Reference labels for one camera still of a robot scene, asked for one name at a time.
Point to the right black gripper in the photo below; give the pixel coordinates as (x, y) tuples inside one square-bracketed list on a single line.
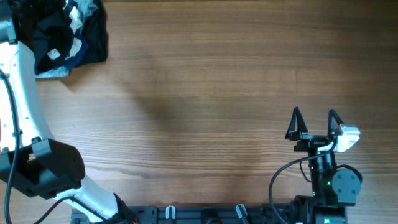
[(310, 144)]

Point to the black t-shirt with logo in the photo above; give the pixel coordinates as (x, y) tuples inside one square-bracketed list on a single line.
[(45, 27)]

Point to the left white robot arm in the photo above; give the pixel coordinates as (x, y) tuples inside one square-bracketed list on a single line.
[(32, 161)]

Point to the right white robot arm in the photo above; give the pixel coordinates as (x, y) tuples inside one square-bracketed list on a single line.
[(334, 187)]

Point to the black garment on pile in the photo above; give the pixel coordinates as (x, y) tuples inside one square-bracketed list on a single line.
[(94, 31)]

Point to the dark blue garment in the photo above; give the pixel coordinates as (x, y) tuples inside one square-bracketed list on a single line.
[(76, 13)]

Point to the grey garment on pile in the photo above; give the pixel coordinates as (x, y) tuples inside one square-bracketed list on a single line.
[(53, 73)]

